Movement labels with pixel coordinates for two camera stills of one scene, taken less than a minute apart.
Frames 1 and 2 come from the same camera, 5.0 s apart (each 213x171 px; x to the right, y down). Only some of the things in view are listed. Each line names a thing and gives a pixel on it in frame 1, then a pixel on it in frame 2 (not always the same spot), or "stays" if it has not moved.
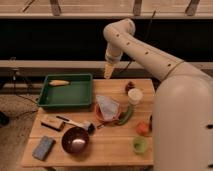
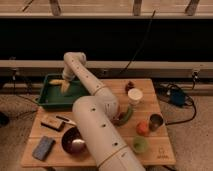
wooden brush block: x=55 y=125 stays
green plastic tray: x=67 y=90 stays
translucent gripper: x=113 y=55 -> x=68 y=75
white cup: x=134 y=96 stays
